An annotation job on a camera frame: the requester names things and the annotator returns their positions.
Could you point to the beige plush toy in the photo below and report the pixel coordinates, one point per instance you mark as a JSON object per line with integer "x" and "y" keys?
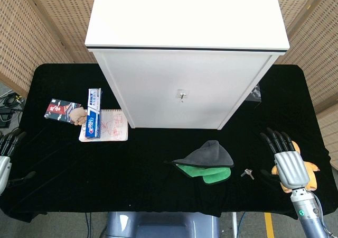
{"x": 78, "y": 117}

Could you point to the grey and green cloth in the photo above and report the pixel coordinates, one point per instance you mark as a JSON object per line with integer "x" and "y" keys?
{"x": 207, "y": 162}

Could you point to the orange plush toy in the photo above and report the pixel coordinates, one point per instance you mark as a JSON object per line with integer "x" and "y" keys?
{"x": 310, "y": 173}

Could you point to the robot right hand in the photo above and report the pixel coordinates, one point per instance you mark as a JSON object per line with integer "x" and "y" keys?
{"x": 289, "y": 166}

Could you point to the blue toothpaste box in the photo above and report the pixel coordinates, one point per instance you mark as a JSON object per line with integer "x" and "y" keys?
{"x": 93, "y": 113}

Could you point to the spiral notebook with red drawings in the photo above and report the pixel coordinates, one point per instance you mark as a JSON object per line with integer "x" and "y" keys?
{"x": 112, "y": 128}

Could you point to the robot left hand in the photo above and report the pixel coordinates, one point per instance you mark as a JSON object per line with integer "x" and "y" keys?
{"x": 4, "y": 156}

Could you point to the clear plastic bag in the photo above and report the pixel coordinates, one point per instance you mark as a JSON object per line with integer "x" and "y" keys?
{"x": 255, "y": 91}

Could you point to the small red black packet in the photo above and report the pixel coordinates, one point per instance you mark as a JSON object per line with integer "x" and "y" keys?
{"x": 60, "y": 109}

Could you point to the black tablecloth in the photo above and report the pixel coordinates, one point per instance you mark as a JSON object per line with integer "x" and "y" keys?
{"x": 132, "y": 164}

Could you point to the white cabinet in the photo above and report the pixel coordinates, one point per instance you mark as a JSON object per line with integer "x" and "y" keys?
{"x": 185, "y": 55}

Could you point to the woven screen panel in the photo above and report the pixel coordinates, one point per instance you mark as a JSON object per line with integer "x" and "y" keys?
{"x": 34, "y": 29}
{"x": 314, "y": 50}

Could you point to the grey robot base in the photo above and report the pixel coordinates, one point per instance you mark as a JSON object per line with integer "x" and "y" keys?
{"x": 161, "y": 225}

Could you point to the small metal key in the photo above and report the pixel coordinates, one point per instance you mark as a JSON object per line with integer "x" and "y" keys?
{"x": 247, "y": 173}

